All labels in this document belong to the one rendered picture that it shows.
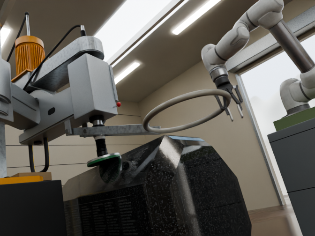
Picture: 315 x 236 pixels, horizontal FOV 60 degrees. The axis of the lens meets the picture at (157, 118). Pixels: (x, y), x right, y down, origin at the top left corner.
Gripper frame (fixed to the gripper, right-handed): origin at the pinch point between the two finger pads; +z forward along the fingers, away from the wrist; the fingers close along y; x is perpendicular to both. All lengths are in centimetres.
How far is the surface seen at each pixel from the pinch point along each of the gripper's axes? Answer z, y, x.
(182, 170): 20.0, 34.5, 5.0
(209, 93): -7.6, 10.8, 18.3
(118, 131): -16, 65, -14
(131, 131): -13, 56, -11
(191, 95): -8.3, 19.4, 21.8
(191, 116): -200, -5, -593
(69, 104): -50, 95, -24
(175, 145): 6.1, 34.2, 0.3
